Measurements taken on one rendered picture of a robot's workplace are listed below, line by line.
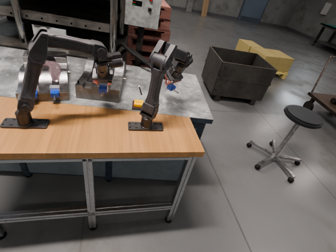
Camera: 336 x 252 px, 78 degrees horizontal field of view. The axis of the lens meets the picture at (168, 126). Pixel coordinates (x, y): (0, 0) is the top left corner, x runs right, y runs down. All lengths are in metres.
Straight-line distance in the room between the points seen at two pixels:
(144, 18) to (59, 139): 1.34
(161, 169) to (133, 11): 1.37
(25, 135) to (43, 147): 0.12
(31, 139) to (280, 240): 1.88
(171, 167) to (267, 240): 0.94
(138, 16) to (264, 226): 2.08
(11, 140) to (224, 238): 1.53
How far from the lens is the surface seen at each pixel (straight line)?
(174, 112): 1.36
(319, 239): 2.33
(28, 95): 1.13
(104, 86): 1.24
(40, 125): 1.21
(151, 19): 2.06
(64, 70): 1.53
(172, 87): 1.39
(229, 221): 1.94
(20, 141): 1.16
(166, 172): 1.81
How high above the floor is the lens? 1.54
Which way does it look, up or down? 37 degrees down
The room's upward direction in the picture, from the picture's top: 13 degrees clockwise
